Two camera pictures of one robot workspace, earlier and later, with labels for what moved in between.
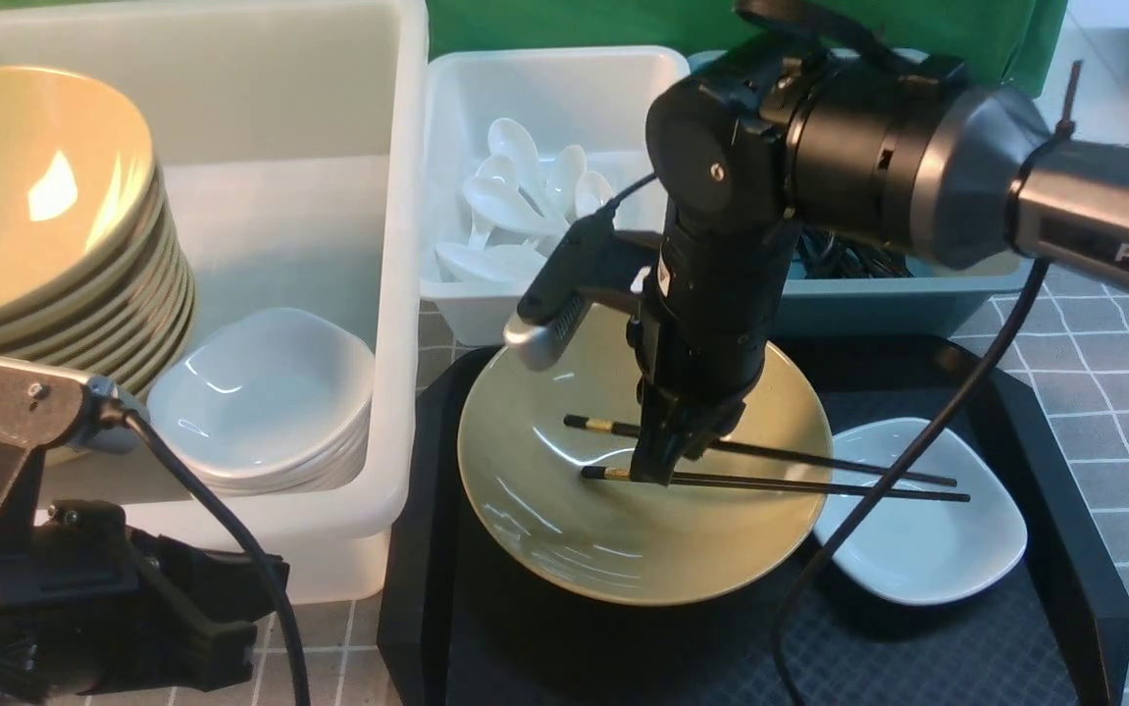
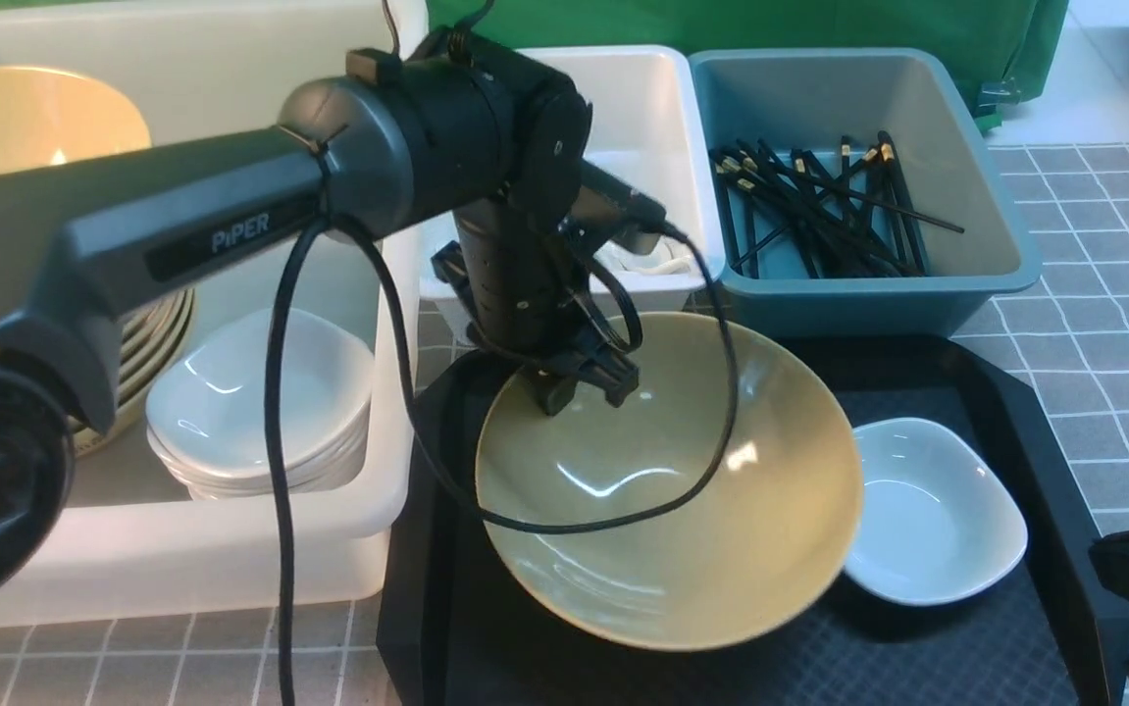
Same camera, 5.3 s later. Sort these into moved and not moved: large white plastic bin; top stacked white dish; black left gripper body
Moved: black left gripper body
Not moved: top stacked white dish; large white plastic bin
